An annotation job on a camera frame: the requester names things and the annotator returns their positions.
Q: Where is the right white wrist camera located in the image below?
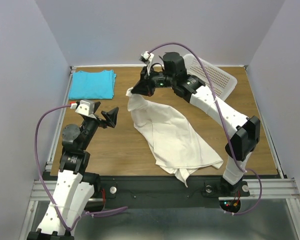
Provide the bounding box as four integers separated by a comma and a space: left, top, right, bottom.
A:
139, 51, 154, 75

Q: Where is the aluminium frame rail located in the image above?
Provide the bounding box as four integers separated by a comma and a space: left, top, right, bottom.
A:
18, 65, 300, 240

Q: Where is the folded blue t-shirt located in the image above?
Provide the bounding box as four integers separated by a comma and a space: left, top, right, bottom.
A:
68, 70, 117, 100

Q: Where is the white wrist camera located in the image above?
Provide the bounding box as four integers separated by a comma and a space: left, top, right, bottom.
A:
139, 51, 154, 75
70, 99, 101, 119

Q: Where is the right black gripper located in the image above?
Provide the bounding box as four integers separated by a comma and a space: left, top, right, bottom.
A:
131, 64, 176, 97

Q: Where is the white plastic basket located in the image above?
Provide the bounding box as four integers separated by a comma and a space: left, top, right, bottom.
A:
183, 53, 238, 101

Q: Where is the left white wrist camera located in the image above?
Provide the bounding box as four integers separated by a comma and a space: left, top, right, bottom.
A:
70, 99, 101, 119

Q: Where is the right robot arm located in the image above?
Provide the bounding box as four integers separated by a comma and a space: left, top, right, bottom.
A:
126, 51, 261, 195

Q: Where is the white t-shirt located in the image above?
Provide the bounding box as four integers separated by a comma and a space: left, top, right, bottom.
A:
126, 88, 224, 184

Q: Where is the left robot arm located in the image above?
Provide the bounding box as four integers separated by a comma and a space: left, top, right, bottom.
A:
27, 102, 119, 240

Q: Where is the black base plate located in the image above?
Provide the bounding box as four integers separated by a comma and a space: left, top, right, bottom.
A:
39, 174, 251, 210

